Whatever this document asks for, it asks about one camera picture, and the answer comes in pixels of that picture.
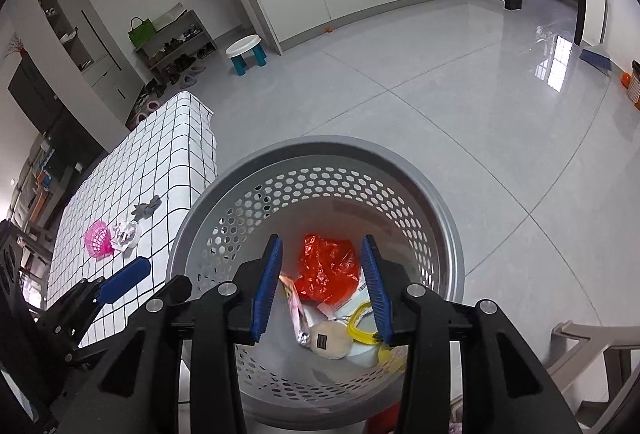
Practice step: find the pink slipper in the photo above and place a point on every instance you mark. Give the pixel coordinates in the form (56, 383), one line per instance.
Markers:
(150, 105)
(141, 116)

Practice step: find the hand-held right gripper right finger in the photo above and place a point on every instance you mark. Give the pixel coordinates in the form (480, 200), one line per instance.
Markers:
(375, 289)

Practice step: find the crumpled white wrapper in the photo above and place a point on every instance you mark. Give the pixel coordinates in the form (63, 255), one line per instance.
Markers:
(125, 234)

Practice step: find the large orange ball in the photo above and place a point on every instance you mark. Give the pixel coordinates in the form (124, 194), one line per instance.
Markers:
(625, 79)

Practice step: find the flat white box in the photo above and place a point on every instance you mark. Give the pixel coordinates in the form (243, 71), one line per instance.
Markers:
(167, 16)

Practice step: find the green handbag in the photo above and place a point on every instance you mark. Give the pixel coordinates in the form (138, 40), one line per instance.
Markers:
(142, 33)

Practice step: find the grey shoe rack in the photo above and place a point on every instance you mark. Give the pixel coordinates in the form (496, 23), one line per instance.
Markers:
(175, 43)

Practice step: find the row of dark shoes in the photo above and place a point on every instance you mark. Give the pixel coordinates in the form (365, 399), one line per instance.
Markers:
(175, 58)

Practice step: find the beige plush ball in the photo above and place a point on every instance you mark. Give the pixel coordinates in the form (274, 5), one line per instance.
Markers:
(330, 341)

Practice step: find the blue broom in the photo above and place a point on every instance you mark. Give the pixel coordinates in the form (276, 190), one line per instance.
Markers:
(595, 58)

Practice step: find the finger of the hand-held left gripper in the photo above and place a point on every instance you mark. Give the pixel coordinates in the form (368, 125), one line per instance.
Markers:
(125, 279)

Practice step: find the dark tall cabinet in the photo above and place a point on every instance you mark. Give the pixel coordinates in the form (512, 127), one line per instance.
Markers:
(50, 113)

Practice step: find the red plastic bag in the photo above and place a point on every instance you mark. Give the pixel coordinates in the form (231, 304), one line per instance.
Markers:
(325, 269)

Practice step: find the grey slipper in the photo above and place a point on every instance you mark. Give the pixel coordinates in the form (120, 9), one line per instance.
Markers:
(192, 72)
(186, 80)

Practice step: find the white tall shelf unit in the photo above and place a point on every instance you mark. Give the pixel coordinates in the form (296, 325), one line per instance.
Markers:
(80, 28)

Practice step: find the grey cloth scrap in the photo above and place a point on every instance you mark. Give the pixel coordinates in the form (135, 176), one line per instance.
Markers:
(145, 209)

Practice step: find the white stool with teal legs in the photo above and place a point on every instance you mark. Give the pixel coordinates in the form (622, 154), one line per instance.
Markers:
(245, 47)

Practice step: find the striped storage bin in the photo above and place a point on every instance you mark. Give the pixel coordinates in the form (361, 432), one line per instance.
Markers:
(635, 86)

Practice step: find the beige plastic chair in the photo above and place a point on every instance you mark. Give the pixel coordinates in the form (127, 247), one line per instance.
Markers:
(600, 339)

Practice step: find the yellow plastic bowl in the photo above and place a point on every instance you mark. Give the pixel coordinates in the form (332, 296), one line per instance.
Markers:
(392, 359)

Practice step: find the pink and silver snack wrapper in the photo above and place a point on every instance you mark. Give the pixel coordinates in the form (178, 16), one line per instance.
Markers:
(297, 309)

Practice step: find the white black-grid tablecloth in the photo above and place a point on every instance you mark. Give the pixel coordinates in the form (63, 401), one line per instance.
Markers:
(150, 153)

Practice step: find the grey perforated laundry basket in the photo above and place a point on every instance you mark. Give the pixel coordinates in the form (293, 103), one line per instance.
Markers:
(320, 153)

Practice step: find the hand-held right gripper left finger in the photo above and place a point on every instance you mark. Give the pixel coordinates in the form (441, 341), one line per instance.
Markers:
(267, 294)

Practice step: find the pink plastic mesh basket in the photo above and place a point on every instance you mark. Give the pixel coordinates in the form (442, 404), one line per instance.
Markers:
(97, 239)

